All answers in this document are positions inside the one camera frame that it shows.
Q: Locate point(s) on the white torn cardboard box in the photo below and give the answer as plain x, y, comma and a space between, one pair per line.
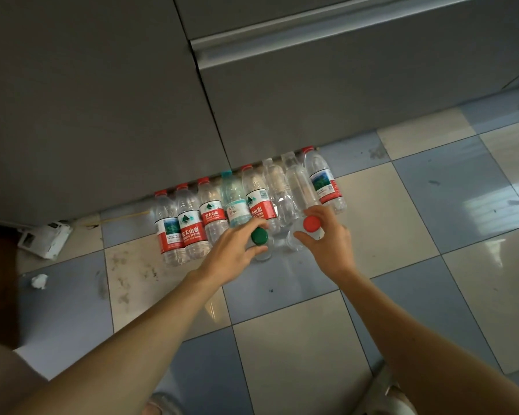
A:
45, 239

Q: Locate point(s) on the person's left forearm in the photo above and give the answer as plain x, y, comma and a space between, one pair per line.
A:
125, 350

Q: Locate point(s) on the red-capped bottle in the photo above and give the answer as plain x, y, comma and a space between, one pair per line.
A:
312, 223

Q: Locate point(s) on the green-cap water bottle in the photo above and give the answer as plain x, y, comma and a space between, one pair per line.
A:
259, 236

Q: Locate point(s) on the crumpled white tissue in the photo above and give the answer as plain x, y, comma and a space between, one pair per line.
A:
39, 281

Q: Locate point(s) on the thin yellow stick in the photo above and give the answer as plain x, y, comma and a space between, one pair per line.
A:
117, 218

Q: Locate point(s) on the grey base cabinet door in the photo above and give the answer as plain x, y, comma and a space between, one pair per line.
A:
91, 103

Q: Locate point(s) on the person's right hand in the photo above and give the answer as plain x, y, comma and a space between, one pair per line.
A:
335, 250

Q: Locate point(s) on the person's right forearm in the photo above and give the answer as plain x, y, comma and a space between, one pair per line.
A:
437, 354

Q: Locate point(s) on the person's left hand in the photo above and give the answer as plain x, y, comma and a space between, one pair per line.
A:
229, 259

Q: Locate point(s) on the pile of bottles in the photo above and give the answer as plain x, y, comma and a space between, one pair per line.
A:
190, 229

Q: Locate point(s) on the person's left leg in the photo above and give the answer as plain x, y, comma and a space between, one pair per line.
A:
8, 384

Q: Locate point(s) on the white sandal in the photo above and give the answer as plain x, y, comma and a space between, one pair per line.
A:
385, 397
162, 406

